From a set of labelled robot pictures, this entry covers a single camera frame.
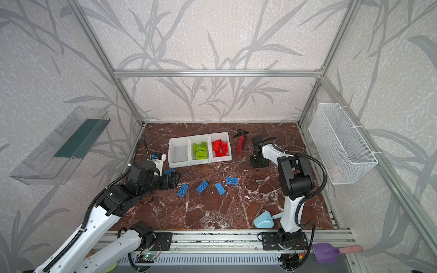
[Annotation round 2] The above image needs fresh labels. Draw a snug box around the blue lego hollow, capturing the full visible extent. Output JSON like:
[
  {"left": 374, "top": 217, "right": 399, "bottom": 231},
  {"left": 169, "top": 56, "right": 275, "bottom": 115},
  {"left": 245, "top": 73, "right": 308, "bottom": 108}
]
[{"left": 226, "top": 177, "right": 239, "bottom": 185}]

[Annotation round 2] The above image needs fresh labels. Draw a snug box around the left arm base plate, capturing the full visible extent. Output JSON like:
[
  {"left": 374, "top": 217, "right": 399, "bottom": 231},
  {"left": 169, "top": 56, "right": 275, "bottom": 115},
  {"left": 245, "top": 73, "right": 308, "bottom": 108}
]
[{"left": 138, "top": 232, "right": 173, "bottom": 251}]

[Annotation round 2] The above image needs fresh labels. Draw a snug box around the purple toy shovel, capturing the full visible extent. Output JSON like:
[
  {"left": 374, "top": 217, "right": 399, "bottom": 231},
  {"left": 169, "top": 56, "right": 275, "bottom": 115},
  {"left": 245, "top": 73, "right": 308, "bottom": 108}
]
[{"left": 313, "top": 243, "right": 362, "bottom": 264}]

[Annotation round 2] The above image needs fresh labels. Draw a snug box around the white bin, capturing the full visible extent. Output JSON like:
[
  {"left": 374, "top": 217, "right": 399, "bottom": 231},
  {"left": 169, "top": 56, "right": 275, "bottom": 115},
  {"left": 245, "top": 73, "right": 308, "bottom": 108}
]
[
  {"left": 168, "top": 137, "right": 190, "bottom": 168},
  {"left": 209, "top": 132, "right": 232, "bottom": 163},
  {"left": 189, "top": 134, "right": 212, "bottom": 166}
]

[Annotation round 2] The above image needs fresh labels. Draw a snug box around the light blue toy shovel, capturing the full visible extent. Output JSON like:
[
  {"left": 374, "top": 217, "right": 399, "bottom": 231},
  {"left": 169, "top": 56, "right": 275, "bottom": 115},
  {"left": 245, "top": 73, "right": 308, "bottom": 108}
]
[{"left": 253, "top": 211, "right": 283, "bottom": 229}]

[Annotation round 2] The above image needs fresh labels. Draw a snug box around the red spray bottle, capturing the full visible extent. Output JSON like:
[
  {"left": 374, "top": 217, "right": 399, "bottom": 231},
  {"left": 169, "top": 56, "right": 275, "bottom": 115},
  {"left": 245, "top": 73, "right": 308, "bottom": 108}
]
[{"left": 234, "top": 129, "right": 249, "bottom": 154}]

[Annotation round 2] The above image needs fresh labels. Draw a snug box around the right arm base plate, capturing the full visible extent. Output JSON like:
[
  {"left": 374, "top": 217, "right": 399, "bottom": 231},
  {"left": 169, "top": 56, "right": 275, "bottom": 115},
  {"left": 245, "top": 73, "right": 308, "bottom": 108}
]
[{"left": 257, "top": 232, "right": 310, "bottom": 251}]

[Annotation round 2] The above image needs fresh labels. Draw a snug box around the white right bin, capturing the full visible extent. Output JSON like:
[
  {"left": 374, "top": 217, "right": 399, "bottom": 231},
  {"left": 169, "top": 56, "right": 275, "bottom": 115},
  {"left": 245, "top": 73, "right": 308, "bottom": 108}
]
[{"left": 209, "top": 132, "right": 232, "bottom": 163}]

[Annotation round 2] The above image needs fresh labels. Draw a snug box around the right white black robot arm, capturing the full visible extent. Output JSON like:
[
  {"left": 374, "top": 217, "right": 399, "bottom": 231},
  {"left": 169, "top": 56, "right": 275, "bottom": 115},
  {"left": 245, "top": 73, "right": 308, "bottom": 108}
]
[{"left": 250, "top": 135, "right": 327, "bottom": 251}]

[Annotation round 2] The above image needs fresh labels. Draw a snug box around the right circuit board wiring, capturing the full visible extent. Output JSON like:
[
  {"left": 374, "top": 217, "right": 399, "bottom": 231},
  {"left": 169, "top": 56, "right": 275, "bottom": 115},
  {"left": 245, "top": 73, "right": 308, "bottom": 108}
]
[{"left": 278, "top": 252, "right": 306, "bottom": 272}]

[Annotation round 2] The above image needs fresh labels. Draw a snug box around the white left bin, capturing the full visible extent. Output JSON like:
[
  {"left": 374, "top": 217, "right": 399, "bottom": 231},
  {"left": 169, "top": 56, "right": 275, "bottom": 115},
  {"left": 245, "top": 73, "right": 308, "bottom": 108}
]
[{"left": 168, "top": 137, "right": 190, "bottom": 168}]

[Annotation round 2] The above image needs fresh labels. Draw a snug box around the clear plastic wall tray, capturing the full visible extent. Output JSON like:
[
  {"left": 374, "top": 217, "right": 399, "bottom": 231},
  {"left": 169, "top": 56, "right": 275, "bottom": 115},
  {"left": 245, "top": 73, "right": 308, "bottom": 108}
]
[{"left": 10, "top": 106, "right": 110, "bottom": 185}]

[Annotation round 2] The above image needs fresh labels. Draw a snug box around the white middle bin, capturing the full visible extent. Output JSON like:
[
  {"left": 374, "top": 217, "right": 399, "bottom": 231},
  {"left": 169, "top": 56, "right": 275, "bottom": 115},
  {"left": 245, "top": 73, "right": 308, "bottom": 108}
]
[{"left": 189, "top": 134, "right": 212, "bottom": 166}]

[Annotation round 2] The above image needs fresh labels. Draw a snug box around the left circuit board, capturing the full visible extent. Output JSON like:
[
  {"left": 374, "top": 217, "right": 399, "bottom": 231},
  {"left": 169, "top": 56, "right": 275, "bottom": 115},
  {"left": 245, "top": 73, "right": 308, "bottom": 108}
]
[{"left": 135, "top": 253, "right": 160, "bottom": 265}]

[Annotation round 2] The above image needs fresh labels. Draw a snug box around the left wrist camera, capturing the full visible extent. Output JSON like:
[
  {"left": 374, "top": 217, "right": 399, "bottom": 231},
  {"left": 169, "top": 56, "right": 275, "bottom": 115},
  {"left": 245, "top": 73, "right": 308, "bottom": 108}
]
[{"left": 150, "top": 151, "right": 167, "bottom": 176}]

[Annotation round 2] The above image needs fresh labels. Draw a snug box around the red lego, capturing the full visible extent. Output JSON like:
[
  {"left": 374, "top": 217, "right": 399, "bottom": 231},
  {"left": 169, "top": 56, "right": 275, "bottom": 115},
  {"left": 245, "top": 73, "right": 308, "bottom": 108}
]
[
  {"left": 212, "top": 139, "right": 222, "bottom": 155},
  {"left": 221, "top": 142, "right": 228, "bottom": 154}
]

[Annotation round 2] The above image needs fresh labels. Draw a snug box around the red lego bottom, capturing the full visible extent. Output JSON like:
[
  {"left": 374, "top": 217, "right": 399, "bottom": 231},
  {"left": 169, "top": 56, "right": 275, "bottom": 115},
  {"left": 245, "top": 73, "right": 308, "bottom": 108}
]
[{"left": 221, "top": 142, "right": 228, "bottom": 154}]

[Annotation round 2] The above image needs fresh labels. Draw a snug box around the white wire basket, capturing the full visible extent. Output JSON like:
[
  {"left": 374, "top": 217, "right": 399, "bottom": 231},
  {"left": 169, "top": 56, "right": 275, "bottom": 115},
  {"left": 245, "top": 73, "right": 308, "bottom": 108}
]
[{"left": 308, "top": 102, "right": 378, "bottom": 185}]

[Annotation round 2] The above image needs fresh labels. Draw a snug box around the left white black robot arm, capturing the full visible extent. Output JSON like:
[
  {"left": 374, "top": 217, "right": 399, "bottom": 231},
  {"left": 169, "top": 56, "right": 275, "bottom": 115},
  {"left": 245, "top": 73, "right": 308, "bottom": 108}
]
[{"left": 34, "top": 152, "right": 180, "bottom": 273}]

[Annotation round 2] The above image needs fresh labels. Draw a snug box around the blue lego studs up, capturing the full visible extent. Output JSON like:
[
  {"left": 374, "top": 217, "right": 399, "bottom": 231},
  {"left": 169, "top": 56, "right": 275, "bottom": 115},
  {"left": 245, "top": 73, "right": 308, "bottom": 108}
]
[{"left": 215, "top": 183, "right": 226, "bottom": 196}]

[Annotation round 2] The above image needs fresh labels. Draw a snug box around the blue lego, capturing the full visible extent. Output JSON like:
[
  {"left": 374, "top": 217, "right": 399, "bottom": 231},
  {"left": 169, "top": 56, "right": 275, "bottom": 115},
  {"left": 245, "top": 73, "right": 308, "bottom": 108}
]
[
  {"left": 177, "top": 184, "right": 189, "bottom": 198},
  {"left": 196, "top": 180, "right": 209, "bottom": 193},
  {"left": 162, "top": 168, "right": 175, "bottom": 174}
]

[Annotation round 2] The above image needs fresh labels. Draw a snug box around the aluminium front rail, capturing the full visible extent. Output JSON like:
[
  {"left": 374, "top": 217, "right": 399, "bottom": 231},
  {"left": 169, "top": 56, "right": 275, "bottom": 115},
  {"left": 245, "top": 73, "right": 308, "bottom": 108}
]
[{"left": 61, "top": 229, "right": 369, "bottom": 273}]

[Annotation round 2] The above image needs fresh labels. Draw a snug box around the green lego hollow up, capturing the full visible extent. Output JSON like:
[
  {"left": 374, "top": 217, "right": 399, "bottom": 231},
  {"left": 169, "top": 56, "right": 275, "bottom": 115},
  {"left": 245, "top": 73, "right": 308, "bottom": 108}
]
[{"left": 195, "top": 151, "right": 208, "bottom": 158}]

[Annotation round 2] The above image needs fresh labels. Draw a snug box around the red lego studs up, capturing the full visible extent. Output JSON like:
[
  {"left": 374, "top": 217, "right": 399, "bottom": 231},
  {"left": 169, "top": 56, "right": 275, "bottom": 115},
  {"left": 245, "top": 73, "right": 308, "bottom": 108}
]
[{"left": 215, "top": 152, "right": 227, "bottom": 157}]

